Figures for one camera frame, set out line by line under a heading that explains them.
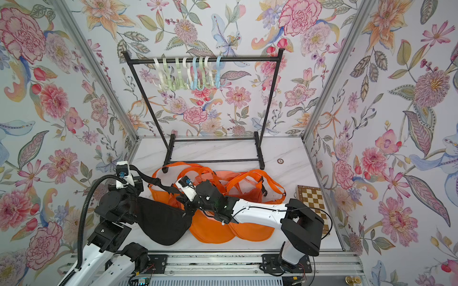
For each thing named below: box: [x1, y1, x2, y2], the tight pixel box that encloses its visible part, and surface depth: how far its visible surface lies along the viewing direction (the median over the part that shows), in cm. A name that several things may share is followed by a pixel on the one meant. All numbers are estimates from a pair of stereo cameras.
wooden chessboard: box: [295, 184, 331, 236], surface depth 95 cm
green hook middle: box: [175, 57, 187, 90], surface depth 80 cm
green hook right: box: [199, 56, 209, 91], surface depth 78 cm
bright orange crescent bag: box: [189, 209, 251, 244], surface depth 78 cm
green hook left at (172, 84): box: [162, 57, 176, 92], surface depth 78 cm
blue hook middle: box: [192, 56, 204, 92], surface depth 76 cm
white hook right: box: [204, 56, 213, 87], surface depth 79 cm
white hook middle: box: [182, 57, 192, 90], surface depth 78 cm
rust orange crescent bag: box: [212, 169, 283, 205], surface depth 97 cm
